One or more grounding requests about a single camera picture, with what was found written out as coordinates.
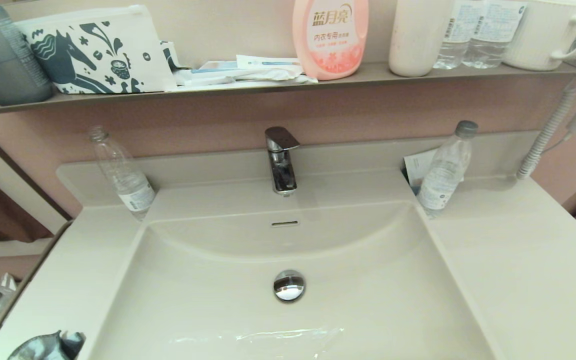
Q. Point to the chrome sink faucet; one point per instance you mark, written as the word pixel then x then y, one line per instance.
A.
pixel 283 165

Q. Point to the blue grey fleece cloth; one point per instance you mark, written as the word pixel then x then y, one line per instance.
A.
pixel 43 347

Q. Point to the white ceramic sink vanity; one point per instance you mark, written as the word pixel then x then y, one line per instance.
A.
pixel 378 280

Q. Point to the chrome drain stopper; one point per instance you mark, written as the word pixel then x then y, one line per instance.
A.
pixel 289 286

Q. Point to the crumpled white plastic packet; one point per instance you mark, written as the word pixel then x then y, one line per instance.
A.
pixel 248 76

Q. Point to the white blue toothbrush packet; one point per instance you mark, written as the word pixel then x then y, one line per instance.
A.
pixel 268 61

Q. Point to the white paper card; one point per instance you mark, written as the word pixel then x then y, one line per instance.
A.
pixel 418 166

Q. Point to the pink laundry detergent bottle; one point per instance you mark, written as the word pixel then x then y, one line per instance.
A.
pixel 330 45

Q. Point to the clear bottle with grey cap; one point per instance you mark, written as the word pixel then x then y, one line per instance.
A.
pixel 443 175

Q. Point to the clear uncapped plastic bottle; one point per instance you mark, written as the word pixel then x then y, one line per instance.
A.
pixel 128 185

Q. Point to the small white patterned box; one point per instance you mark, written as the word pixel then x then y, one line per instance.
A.
pixel 170 54

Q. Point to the cream tumbler cup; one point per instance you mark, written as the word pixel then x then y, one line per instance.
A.
pixel 418 40

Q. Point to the clear labelled water bottle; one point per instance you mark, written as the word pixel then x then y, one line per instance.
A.
pixel 455 35
pixel 493 35

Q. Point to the white pouch with horse print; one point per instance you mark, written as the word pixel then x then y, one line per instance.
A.
pixel 93 50

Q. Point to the brown hanging cloth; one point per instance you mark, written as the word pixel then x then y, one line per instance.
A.
pixel 3 220

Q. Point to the white ribbed mug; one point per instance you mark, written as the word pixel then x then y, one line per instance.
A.
pixel 543 35

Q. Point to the grey cylindrical bottle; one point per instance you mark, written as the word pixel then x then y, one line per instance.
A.
pixel 3 65

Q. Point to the grey wall shelf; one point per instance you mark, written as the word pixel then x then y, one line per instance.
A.
pixel 418 75

